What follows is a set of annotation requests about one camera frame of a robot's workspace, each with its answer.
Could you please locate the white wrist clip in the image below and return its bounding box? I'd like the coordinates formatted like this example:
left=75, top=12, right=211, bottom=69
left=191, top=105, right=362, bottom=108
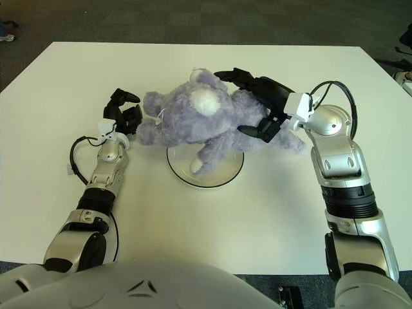
left=97, top=118, right=117, bottom=139
left=283, top=92, right=319, bottom=122

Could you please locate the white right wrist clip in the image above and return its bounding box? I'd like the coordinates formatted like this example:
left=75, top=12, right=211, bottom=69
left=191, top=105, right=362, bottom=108
left=283, top=92, right=319, bottom=122

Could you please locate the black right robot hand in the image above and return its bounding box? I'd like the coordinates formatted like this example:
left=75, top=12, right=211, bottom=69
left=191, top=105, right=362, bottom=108
left=214, top=67, right=295, bottom=143

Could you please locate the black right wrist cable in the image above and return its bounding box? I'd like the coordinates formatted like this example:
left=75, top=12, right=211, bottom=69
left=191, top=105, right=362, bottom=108
left=310, top=80, right=358, bottom=139

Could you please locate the black office chair part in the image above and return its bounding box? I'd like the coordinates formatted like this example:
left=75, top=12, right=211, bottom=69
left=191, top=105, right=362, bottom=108
left=395, top=24, right=412, bottom=54

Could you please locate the white plate black rim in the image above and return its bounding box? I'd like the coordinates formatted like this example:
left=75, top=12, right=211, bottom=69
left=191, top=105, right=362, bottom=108
left=166, top=146, right=245, bottom=190

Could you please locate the black chair base leg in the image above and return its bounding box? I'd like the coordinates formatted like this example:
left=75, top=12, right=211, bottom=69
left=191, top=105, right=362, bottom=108
left=376, top=59, right=412, bottom=70

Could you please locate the purple plush bear doll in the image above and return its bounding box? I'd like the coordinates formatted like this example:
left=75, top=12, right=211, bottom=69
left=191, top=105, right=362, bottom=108
left=136, top=67, right=306, bottom=176

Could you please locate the black bracket box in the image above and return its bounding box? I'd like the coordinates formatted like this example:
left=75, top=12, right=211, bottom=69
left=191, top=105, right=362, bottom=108
left=278, top=285, right=302, bottom=309

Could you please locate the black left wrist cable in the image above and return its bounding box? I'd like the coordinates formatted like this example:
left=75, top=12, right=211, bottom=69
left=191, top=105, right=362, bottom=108
left=70, top=135, right=104, bottom=186

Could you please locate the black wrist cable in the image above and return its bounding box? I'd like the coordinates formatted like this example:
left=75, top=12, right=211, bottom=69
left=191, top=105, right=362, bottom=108
left=70, top=135, right=104, bottom=186
left=310, top=80, right=358, bottom=139

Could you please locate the silver robot torso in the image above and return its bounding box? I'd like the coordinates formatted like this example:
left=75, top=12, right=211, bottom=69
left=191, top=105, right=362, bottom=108
left=32, top=257, right=281, bottom=309

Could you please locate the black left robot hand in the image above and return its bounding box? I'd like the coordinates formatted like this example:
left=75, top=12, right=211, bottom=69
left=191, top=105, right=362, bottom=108
left=102, top=88, right=144, bottom=136

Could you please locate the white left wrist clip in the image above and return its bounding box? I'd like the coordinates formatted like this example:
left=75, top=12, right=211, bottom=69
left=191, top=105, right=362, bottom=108
left=97, top=118, right=117, bottom=139

